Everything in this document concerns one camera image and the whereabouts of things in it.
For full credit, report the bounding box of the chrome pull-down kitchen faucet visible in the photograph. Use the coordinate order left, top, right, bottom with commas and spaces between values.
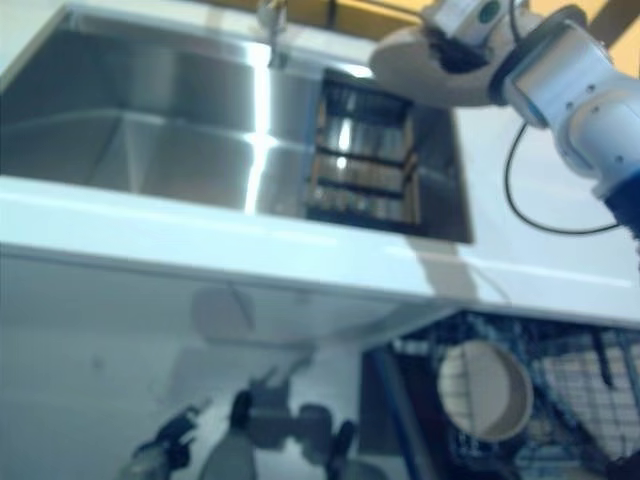
256, 0, 290, 70

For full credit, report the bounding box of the black built-in dishwasher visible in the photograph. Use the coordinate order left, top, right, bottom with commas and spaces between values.
358, 308, 640, 480

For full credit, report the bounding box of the dishwasher lower wire rack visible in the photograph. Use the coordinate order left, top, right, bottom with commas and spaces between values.
392, 313, 640, 480

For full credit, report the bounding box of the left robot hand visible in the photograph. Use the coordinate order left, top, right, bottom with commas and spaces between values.
134, 396, 212, 464

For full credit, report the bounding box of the large white round plate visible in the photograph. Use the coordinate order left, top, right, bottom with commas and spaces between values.
436, 341, 535, 442

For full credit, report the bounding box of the stainless steel kitchen sink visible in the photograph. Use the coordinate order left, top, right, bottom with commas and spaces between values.
0, 11, 475, 245

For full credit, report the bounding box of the silver left robot leg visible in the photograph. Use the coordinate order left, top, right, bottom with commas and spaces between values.
198, 433, 262, 480

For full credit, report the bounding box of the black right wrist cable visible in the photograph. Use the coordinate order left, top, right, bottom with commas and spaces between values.
501, 118, 627, 236

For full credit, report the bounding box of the black left robot foot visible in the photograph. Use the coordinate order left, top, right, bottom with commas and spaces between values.
228, 388, 255, 427

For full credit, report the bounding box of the white glossy cabinet door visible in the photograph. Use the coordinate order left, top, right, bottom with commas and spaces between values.
228, 281, 455, 352
0, 242, 254, 364

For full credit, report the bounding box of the black dish drying rack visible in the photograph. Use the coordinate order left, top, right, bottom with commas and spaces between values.
303, 68, 422, 230

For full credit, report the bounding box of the black right robot foot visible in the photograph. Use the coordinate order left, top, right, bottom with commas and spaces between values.
333, 418, 357, 462

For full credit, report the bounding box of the dishwasher upper wire rack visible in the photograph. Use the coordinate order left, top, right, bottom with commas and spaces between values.
529, 319, 640, 459

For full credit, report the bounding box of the dishwasher wire rack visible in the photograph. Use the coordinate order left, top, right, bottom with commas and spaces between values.
529, 319, 640, 459
392, 313, 640, 480

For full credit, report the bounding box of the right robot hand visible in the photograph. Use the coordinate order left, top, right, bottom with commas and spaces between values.
422, 0, 515, 72

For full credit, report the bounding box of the black robot foot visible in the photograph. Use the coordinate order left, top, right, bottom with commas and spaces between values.
333, 418, 357, 462
228, 388, 255, 427

